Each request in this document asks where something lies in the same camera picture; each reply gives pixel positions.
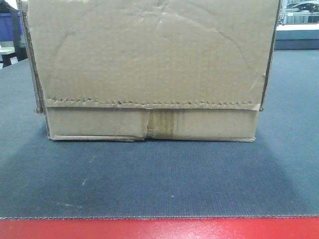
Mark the dark grey conveyor belt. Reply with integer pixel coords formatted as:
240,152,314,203
0,50,319,219

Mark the red conveyor edge frame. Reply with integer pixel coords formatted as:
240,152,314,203
0,217,319,239

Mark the grey background conveyor section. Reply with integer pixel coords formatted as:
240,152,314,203
275,23,319,50

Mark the brown cardboard carton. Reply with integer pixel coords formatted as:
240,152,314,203
17,0,281,142

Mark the white background table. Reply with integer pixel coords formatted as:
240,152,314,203
0,47,15,68

